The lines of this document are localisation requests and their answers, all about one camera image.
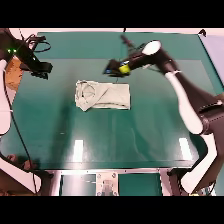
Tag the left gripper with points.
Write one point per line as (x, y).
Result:
(40, 69)

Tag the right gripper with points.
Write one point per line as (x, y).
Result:
(115, 66)

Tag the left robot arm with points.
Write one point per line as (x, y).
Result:
(7, 113)

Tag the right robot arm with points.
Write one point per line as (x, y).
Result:
(186, 100)

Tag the pale grey shirt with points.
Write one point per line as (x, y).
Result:
(102, 95)

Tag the silver frame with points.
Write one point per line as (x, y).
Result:
(106, 183)

